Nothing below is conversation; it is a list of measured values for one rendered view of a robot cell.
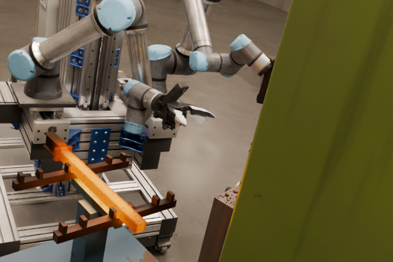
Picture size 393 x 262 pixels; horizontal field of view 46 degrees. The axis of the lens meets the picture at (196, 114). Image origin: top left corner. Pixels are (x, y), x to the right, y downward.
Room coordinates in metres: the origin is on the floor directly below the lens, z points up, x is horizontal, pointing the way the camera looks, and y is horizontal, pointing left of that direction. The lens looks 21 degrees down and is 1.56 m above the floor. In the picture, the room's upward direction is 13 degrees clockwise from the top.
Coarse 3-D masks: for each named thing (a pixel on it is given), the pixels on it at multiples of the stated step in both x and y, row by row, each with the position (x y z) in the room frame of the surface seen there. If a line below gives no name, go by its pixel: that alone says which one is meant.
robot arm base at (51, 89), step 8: (32, 80) 1.72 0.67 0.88; (40, 80) 1.72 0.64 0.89; (48, 80) 1.73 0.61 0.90; (56, 80) 1.76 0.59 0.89; (24, 88) 1.74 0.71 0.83; (32, 88) 1.72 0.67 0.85; (40, 88) 1.71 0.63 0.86; (48, 88) 1.72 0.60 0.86; (56, 88) 1.77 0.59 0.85; (32, 96) 1.70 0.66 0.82; (40, 96) 1.70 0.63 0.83; (48, 96) 1.72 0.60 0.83; (56, 96) 1.74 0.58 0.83
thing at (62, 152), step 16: (48, 144) 1.12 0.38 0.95; (64, 144) 1.08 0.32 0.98; (64, 160) 1.04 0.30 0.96; (80, 160) 1.04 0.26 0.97; (80, 176) 0.98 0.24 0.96; (96, 176) 0.98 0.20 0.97; (96, 192) 0.93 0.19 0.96; (112, 192) 0.92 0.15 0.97; (128, 208) 0.87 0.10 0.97; (128, 224) 0.84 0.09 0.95; (144, 224) 0.84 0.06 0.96
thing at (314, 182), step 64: (320, 0) 0.74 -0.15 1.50; (384, 0) 0.68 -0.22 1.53; (320, 64) 0.72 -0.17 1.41; (384, 64) 0.66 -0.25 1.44; (256, 128) 0.77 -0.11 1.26; (320, 128) 0.70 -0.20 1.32; (384, 128) 0.65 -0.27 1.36; (256, 192) 0.74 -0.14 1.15; (320, 192) 0.68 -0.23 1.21; (384, 192) 0.63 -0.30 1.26; (256, 256) 0.72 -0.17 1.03; (320, 256) 0.66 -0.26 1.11; (384, 256) 0.61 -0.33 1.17
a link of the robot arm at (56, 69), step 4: (32, 40) 1.75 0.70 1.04; (40, 40) 1.72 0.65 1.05; (60, 60) 1.78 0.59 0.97; (56, 64) 1.75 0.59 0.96; (60, 64) 1.79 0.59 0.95; (52, 68) 1.73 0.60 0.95; (56, 68) 1.75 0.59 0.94; (48, 72) 1.73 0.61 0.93; (52, 72) 1.74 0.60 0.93; (56, 72) 1.76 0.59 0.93
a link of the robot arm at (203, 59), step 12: (192, 0) 1.84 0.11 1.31; (192, 12) 1.81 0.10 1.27; (204, 12) 1.84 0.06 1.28; (192, 24) 1.79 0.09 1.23; (204, 24) 1.79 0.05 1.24; (192, 36) 1.76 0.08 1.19; (204, 36) 1.75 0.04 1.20; (192, 48) 1.76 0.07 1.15; (204, 48) 1.72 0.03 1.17; (192, 60) 1.70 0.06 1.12; (204, 60) 1.68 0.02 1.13; (216, 60) 1.71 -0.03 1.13
